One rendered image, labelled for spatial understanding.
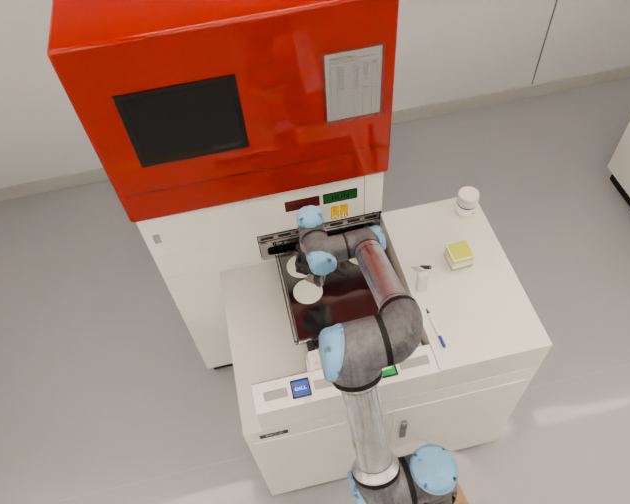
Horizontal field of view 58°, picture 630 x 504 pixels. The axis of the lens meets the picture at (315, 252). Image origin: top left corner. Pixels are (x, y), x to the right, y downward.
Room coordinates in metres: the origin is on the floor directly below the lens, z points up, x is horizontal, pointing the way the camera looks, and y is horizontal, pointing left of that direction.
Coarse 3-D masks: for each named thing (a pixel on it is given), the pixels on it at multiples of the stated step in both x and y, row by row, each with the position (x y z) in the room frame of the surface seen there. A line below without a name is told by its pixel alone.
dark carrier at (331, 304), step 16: (288, 256) 1.20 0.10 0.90; (352, 272) 1.10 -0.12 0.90; (288, 288) 1.06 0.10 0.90; (336, 288) 1.05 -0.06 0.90; (352, 288) 1.04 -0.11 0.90; (368, 288) 1.03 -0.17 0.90; (304, 304) 0.99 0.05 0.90; (320, 304) 0.99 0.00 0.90; (336, 304) 0.98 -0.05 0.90; (352, 304) 0.98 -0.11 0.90; (368, 304) 0.97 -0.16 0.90; (304, 320) 0.93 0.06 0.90; (320, 320) 0.93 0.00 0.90; (336, 320) 0.92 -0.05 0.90; (304, 336) 0.87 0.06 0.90
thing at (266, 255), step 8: (352, 224) 1.28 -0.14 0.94; (360, 224) 1.28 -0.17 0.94; (368, 224) 1.28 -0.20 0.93; (376, 224) 1.29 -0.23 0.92; (328, 232) 1.26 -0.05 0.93; (336, 232) 1.27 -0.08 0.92; (272, 240) 1.24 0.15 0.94; (280, 240) 1.24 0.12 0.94; (288, 240) 1.24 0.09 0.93; (296, 240) 1.25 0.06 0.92; (264, 248) 1.23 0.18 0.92; (288, 248) 1.26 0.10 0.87; (264, 256) 1.23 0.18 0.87; (272, 256) 1.23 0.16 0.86
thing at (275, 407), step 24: (408, 360) 0.73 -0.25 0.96; (432, 360) 0.72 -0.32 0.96; (264, 384) 0.70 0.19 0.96; (288, 384) 0.69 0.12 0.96; (312, 384) 0.68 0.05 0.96; (384, 384) 0.66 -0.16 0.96; (408, 384) 0.67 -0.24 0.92; (432, 384) 0.68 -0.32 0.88; (264, 408) 0.62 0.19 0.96; (288, 408) 0.62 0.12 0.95; (312, 408) 0.63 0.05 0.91; (336, 408) 0.64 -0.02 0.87
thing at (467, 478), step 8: (416, 440) 0.54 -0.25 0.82; (400, 448) 0.52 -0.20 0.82; (408, 448) 0.51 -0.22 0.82; (416, 448) 0.51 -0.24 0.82; (400, 456) 0.49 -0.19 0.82; (456, 456) 0.48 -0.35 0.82; (464, 456) 0.48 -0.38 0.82; (464, 464) 0.45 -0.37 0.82; (464, 472) 0.43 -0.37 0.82; (472, 472) 0.43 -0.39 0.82; (464, 480) 0.41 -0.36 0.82; (472, 480) 0.41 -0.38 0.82; (464, 488) 0.39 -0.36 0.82; (472, 488) 0.39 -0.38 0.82; (480, 488) 0.38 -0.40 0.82; (472, 496) 0.37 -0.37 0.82; (480, 496) 0.36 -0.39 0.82
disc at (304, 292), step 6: (300, 282) 1.08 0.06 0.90; (306, 282) 1.08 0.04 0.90; (294, 288) 1.06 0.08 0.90; (300, 288) 1.06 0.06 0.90; (306, 288) 1.06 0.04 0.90; (312, 288) 1.05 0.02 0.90; (318, 288) 1.05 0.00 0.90; (294, 294) 1.04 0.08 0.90; (300, 294) 1.04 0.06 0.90; (306, 294) 1.03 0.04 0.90; (312, 294) 1.03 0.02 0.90; (318, 294) 1.03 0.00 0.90; (300, 300) 1.01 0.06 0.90; (306, 300) 1.01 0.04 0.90; (312, 300) 1.01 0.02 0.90
